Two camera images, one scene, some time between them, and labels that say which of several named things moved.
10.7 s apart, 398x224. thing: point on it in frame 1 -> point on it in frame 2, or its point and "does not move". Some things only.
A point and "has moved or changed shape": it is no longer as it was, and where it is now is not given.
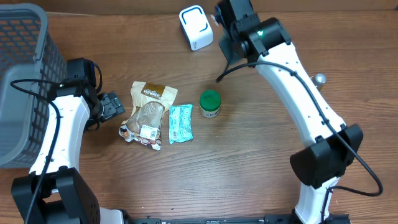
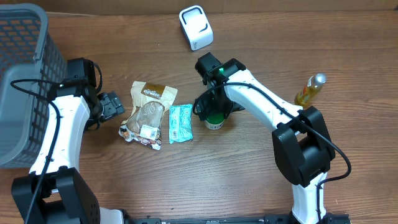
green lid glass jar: (210, 101) has moved or changed shape
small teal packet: (180, 122) does not move
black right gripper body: (229, 49) -> (218, 104)
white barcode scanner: (196, 27) does not move
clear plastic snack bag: (143, 124) does not move
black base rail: (268, 219) does not move
